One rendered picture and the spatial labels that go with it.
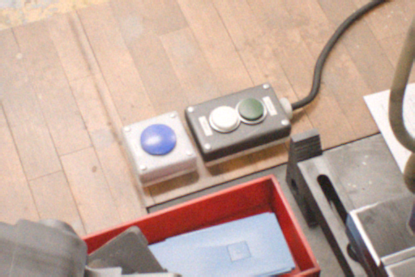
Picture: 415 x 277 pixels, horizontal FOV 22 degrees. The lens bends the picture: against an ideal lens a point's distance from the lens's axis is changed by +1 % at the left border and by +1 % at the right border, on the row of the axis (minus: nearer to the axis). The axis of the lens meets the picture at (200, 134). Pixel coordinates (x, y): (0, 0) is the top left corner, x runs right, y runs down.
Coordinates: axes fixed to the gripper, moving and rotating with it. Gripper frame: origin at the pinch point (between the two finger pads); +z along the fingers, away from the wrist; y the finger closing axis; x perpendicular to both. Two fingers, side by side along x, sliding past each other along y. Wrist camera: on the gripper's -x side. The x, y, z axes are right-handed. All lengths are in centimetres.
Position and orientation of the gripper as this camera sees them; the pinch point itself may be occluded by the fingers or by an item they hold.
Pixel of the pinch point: (138, 261)
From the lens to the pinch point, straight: 105.3
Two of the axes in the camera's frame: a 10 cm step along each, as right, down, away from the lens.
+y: 7.9, -5.4, -2.7
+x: -5.7, -8.2, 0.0
